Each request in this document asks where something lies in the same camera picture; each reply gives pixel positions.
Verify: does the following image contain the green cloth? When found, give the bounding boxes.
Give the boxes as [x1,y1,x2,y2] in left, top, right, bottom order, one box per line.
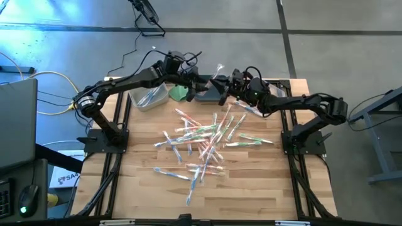
[168,84,192,102]

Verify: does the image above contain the yellow object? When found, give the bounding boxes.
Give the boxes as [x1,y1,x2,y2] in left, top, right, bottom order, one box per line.
[46,193,60,208]

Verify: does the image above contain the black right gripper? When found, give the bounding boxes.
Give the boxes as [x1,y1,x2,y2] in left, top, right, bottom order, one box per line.
[209,68,271,110]

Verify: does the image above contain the black floor bar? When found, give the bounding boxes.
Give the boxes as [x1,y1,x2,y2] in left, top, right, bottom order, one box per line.
[0,65,36,75]

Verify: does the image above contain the white plastic bin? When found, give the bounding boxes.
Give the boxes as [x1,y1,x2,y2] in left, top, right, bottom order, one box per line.
[128,80,170,112]

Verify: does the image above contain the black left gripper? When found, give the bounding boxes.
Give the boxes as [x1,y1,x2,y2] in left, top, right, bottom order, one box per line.
[166,67,209,103]

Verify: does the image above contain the white printed cardboard box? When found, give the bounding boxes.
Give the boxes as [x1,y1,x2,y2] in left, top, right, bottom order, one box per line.
[49,149,86,190]

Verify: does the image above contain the grey laptop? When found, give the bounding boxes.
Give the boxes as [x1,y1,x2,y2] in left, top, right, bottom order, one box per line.
[0,77,39,172]

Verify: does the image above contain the black floor fan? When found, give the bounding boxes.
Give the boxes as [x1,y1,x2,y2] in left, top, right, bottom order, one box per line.
[127,0,166,38]

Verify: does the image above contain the dark grey-green plastic bin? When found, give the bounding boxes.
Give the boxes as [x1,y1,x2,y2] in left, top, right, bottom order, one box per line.
[190,74,230,103]

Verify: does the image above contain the black computer mouse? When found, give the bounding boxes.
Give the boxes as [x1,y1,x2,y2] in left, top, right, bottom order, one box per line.
[18,184,40,219]

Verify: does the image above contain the black fan cable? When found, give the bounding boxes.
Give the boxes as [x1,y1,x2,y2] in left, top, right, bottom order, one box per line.
[106,31,141,77]

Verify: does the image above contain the dark grey desk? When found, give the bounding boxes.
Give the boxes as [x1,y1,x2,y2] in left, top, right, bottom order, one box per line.
[0,158,49,222]

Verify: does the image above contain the silver aluminium extrusion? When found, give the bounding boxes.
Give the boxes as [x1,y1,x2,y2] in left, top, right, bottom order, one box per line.
[274,220,312,226]
[99,219,136,226]

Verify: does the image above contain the thin yellow cable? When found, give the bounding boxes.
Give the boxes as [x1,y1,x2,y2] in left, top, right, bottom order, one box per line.
[0,51,24,80]

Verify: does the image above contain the thick cream cable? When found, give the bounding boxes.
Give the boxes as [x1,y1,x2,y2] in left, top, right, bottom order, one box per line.
[26,70,80,116]

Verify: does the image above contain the clear plastic bin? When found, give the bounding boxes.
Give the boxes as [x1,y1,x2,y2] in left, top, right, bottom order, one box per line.
[263,78,286,109]

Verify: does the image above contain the blue-grey desk frame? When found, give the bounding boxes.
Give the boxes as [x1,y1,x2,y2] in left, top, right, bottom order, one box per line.
[348,86,402,186]

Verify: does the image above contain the black keyboard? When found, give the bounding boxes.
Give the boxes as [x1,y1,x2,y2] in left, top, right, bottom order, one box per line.
[0,178,14,220]

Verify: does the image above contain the black diagonal frame strut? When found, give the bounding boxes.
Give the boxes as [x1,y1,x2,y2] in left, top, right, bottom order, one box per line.
[34,143,85,174]

